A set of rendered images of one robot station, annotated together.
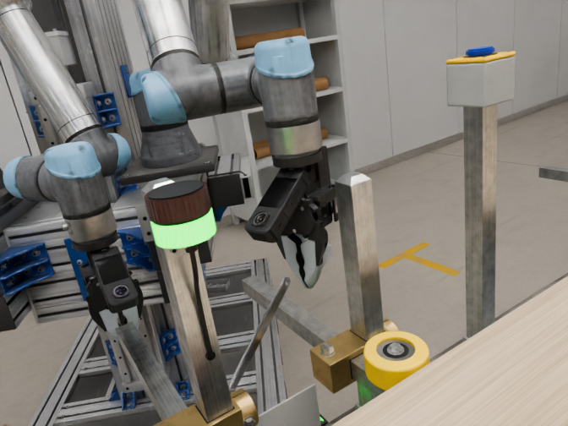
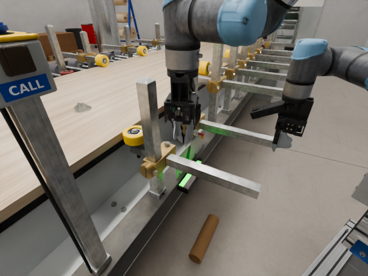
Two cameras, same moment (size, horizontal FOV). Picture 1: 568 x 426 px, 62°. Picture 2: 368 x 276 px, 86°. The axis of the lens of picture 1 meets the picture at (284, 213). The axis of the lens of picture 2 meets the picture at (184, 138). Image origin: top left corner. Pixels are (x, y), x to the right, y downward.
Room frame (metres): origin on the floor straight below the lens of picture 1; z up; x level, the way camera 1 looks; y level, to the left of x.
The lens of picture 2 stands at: (1.05, -0.27, 1.24)
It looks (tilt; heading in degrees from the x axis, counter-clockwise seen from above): 33 degrees down; 148
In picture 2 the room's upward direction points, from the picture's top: straight up
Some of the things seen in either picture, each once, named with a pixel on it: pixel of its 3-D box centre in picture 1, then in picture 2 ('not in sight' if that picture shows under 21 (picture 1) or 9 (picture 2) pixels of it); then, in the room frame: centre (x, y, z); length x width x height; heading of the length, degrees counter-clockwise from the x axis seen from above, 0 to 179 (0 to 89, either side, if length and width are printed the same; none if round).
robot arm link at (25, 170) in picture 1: (48, 175); (346, 63); (0.82, 0.39, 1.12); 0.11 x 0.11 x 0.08; 58
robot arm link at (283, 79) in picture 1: (286, 81); (183, 17); (0.67, -0.03, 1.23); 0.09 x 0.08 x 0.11; 16
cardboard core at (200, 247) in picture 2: not in sight; (205, 236); (0.53, 0.21, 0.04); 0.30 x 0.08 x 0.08; 119
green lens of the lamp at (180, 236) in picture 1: (183, 225); not in sight; (0.44, 0.10, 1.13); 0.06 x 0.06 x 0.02
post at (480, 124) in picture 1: (481, 236); (70, 207); (0.73, -0.33, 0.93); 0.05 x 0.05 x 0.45; 29
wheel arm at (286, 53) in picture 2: not in sight; (274, 52); (-0.04, 1.31, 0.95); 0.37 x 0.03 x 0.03; 29
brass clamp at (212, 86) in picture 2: not in sight; (216, 84); (0.35, 0.36, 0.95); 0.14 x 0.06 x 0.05; 119
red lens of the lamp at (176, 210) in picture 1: (178, 201); not in sight; (0.44, 0.10, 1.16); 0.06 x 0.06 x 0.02
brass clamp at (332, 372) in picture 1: (357, 351); (158, 159); (0.59, -0.08, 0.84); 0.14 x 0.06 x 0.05; 119
